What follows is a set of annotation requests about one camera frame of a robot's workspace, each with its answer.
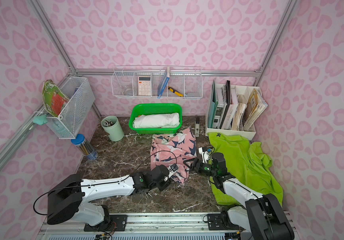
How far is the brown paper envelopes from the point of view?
926 mm

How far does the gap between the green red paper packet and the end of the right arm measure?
71cm

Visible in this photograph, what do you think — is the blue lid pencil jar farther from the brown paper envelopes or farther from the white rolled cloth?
the brown paper envelopes

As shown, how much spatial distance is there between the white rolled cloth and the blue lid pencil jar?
0.30 metres

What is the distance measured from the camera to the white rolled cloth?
1.03 m
